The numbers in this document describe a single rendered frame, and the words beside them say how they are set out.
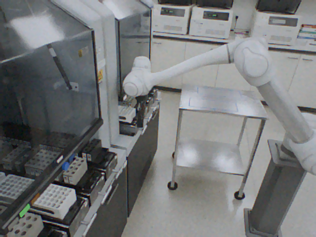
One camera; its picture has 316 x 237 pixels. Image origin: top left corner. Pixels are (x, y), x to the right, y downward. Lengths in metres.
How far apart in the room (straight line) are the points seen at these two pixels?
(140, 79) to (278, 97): 0.63
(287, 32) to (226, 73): 0.92
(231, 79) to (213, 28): 0.78
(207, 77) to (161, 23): 1.02
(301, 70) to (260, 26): 0.83
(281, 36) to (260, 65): 2.62
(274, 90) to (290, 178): 0.70
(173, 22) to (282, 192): 2.65
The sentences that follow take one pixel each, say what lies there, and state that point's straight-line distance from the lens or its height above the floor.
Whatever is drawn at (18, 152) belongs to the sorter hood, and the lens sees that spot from 0.77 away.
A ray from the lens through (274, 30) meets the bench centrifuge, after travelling 3.63.
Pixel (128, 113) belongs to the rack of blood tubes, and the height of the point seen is 0.86.
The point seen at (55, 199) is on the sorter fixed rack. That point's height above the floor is 0.86.
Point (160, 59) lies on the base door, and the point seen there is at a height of 0.52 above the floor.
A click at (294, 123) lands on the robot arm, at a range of 1.27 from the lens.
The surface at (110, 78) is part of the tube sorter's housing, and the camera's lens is 1.25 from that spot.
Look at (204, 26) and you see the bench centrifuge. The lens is 3.58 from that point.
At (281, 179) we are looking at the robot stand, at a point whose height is 0.56.
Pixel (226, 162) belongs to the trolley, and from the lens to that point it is 2.12.
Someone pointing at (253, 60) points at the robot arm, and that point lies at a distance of 1.04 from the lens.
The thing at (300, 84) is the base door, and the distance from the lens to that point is 3.91.
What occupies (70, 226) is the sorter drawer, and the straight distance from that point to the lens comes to 1.00.
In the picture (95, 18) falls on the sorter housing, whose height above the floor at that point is 1.43.
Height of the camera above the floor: 1.59
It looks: 31 degrees down
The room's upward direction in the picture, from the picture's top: 4 degrees clockwise
